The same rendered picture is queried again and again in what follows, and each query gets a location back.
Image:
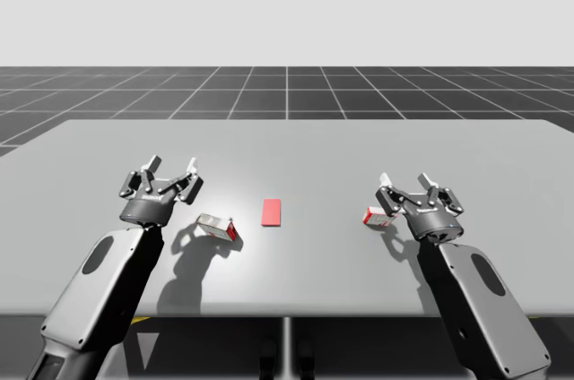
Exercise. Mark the pink pad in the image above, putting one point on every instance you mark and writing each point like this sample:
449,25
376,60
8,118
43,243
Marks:
272,212

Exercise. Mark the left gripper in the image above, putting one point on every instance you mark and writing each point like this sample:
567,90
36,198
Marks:
147,209

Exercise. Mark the red and white carton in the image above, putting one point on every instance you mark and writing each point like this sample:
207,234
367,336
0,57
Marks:
217,227
376,218

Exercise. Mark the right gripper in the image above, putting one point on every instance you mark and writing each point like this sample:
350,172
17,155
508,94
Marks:
432,221

